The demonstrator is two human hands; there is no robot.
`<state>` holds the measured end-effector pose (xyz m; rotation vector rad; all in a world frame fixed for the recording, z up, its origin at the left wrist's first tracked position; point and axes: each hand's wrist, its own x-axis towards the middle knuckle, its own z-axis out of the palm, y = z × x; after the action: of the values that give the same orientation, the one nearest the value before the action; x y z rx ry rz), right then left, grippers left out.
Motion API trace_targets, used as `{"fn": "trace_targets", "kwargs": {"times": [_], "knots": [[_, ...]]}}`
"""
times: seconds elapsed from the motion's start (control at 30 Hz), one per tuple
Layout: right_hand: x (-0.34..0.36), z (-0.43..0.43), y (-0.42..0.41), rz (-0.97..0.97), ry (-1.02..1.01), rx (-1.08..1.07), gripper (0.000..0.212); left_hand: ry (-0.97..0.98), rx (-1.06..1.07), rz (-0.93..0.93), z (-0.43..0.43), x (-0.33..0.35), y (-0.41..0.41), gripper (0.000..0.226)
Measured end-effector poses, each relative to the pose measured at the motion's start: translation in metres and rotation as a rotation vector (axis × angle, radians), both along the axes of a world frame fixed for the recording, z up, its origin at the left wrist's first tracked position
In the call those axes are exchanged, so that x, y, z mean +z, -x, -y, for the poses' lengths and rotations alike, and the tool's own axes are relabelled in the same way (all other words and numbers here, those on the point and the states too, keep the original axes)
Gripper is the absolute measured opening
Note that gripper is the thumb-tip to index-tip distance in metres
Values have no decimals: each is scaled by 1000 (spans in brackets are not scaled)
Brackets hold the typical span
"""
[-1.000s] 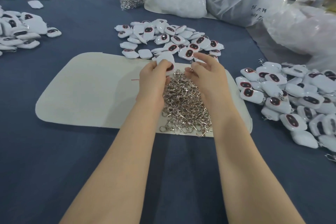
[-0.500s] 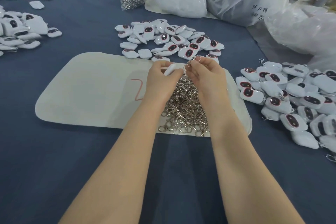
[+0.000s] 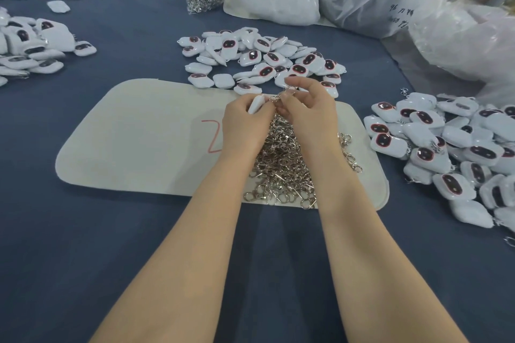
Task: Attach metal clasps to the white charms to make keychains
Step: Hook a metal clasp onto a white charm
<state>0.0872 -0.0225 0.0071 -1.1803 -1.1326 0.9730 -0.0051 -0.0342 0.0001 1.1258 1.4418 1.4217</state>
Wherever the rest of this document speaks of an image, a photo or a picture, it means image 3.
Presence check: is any person's left hand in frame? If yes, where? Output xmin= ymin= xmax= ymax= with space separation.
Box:
xmin=221 ymin=93 xmax=277 ymax=163

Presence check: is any person's right hand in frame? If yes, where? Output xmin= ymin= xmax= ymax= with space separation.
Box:
xmin=276 ymin=76 xmax=343 ymax=171

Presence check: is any white fob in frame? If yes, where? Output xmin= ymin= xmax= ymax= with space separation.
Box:
xmin=247 ymin=93 xmax=267 ymax=115

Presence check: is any pile of metal clasps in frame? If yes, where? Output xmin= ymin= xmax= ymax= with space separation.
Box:
xmin=243 ymin=109 xmax=363 ymax=210

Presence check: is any pile of finished fobs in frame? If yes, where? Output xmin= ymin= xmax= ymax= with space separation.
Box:
xmin=363 ymin=91 xmax=515 ymax=247

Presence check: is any person's left forearm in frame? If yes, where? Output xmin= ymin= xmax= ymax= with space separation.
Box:
xmin=90 ymin=155 xmax=260 ymax=343

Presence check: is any person's right forearm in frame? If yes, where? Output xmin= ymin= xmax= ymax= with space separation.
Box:
xmin=315 ymin=157 xmax=468 ymax=343

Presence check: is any thin red thread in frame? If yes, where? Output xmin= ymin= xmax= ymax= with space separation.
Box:
xmin=201 ymin=118 xmax=225 ymax=153

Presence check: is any cream felt work mat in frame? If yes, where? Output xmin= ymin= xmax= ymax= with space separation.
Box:
xmin=55 ymin=78 xmax=391 ymax=211

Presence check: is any crumpled clear plastic bag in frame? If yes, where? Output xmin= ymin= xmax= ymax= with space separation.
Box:
xmin=409 ymin=0 xmax=515 ymax=107

